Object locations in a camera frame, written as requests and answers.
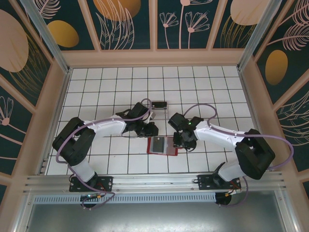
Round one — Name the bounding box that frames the red leather card holder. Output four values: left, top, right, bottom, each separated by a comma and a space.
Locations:
146, 136, 181, 157

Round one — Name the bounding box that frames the grey metal sheet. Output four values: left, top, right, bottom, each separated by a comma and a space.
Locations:
14, 190, 297, 232

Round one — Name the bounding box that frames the left gripper thin black cable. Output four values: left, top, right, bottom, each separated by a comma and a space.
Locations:
122, 131, 141, 139

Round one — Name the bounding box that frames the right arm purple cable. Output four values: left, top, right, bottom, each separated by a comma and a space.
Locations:
182, 103, 295, 207

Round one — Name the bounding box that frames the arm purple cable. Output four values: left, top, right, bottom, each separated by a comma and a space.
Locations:
182, 103, 295, 207
56, 98, 155, 211

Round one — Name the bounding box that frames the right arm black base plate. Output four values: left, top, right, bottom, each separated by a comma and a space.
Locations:
197, 174, 242, 191

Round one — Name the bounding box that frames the long aluminium mounting rail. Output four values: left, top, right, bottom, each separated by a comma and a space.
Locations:
24, 171, 283, 194

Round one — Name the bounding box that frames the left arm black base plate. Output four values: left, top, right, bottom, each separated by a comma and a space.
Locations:
69, 176, 114, 193

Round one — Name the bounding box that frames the slotted grey cable duct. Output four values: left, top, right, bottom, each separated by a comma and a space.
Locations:
33, 193, 217, 204

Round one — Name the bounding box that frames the black round cable port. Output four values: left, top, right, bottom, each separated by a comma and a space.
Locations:
215, 192, 239, 206
80, 194, 97, 210

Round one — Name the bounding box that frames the aluminium side rail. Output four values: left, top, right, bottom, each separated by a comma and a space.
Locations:
38, 69, 72, 175
238, 67, 261, 136

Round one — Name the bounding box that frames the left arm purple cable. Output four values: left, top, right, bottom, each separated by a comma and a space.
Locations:
56, 98, 155, 211

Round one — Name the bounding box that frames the aluminium frame post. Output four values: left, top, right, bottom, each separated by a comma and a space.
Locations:
238, 0, 288, 71
20, 0, 71, 73

